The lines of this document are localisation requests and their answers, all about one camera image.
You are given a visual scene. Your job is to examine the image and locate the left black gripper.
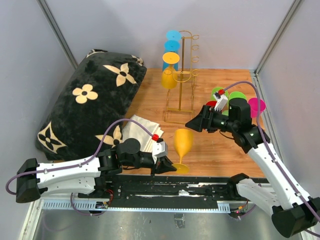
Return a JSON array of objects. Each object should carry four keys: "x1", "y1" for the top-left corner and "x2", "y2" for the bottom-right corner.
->
[{"x1": 122, "y1": 151, "x2": 177, "y2": 178}]

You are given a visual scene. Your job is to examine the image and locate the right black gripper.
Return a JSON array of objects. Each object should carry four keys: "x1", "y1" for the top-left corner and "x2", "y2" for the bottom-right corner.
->
[{"x1": 185, "y1": 104, "x2": 237, "y2": 133}]

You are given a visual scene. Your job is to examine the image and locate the yellow wine glass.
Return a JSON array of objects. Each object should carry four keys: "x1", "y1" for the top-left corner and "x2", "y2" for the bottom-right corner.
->
[
  {"x1": 161, "y1": 51, "x2": 180, "y2": 90},
  {"x1": 173, "y1": 128, "x2": 194, "y2": 174}
]

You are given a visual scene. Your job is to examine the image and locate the red wine glass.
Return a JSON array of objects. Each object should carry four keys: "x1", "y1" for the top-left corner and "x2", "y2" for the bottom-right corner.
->
[{"x1": 205, "y1": 100, "x2": 217, "y2": 107}]

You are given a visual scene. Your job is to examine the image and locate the green wine glass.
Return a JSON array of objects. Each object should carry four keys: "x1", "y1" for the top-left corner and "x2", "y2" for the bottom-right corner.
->
[
  {"x1": 210, "y1": 86, "x2": 229, "y2": 101},
  {"x1": 222, "y1": 91, "x2": 247, "y2": 116}
]

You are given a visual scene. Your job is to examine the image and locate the magenta wine glass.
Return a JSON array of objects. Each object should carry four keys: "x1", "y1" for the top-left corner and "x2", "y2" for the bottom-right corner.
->
[{"x1": 248, "y1": 97, "x2": 266, "y2": 118}]

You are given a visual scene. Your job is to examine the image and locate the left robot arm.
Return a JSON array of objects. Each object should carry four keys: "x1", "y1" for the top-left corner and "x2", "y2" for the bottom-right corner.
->
[{"x1": 15, "y1": 138, "x2": 177, "y2": 204}]

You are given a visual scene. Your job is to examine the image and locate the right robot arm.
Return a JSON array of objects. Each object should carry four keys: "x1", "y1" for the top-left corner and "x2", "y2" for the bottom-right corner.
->
[{"x1": 185, "y1": 98, "x2": 320, "y2": 238}]

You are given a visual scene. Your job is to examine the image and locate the front blue wine glass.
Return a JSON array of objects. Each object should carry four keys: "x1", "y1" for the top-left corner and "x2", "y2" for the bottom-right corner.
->
[{"x1": 162, "y1": 40, "x2": 180, "y2": 71}]

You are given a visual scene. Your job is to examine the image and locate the blue wine glass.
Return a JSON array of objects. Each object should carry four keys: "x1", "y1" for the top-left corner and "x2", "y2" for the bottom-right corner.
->
[
  {"x1": 166, "y1": 30, "x2": 182, "y2": 42},
  {"x1": 162, "y1": 40, "x2": 180, "y2": 71}
]

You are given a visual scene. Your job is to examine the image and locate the rear blue wine glass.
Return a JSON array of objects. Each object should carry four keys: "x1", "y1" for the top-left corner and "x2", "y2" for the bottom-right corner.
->
[{"x1": 166, "y1": 30, "x2": 182, "y2": 42}]

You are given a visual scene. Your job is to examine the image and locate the folded white cloth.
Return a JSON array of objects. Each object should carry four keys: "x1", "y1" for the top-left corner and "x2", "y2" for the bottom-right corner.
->
[{"x1": 122, "y1": 114, "x2": 165, "y2": 153}]

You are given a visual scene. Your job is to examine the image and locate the black floral plush pillow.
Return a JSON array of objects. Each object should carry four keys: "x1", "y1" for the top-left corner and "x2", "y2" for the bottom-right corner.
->
[{"x1": 35, "y1": 49, "x2": 147, "y2": 161}]

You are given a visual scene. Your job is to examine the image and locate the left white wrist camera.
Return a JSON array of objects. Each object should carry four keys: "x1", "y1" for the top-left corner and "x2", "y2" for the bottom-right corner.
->
[{"x1": 152, "y1": 138, "x2": 168, "y2": 158}]

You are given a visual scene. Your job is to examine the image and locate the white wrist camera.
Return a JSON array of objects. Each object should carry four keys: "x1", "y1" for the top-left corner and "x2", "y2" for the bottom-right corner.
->
[
  {"x1": 152, "y1": 138, "x2": 168, "y2": 158},
  {"x1": 213, "y1": 89, "x2": 228, "y2": 111}
]

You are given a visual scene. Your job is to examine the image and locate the gold wire glass rack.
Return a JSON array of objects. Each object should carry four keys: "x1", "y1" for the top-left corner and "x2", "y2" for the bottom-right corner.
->
[{"x1": 163, "y1": 30, "x2": 200, "y2": 124}]

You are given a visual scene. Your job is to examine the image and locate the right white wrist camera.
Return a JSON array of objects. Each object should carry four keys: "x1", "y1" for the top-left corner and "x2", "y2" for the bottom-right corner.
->
[{"x1": 213, "y1": 89, "x2": 228, "y2": 111}]

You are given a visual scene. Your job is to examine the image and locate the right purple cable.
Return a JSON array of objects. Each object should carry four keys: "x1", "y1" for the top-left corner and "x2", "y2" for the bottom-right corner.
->
[{"x1": 219, "y1": 80, "x2": 320, "y2": 237}]

